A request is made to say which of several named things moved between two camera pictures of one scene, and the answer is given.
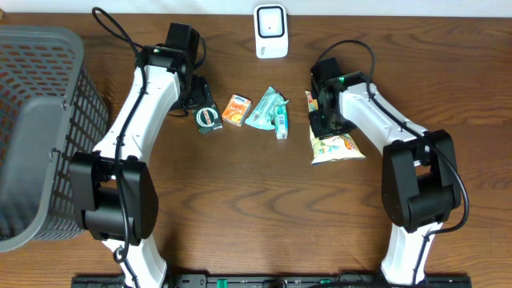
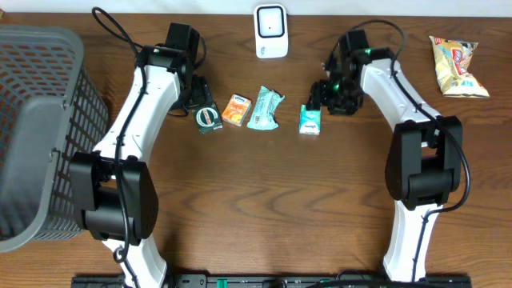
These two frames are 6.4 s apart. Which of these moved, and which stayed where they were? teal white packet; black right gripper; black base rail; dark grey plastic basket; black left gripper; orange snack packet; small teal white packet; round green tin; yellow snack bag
Moved: yellow snack bag; black right gripper; small teal white packet
Stayed: black left gripper; orange snack packet; black base rail; round green tin; teal white packet; dark grey plastic basket
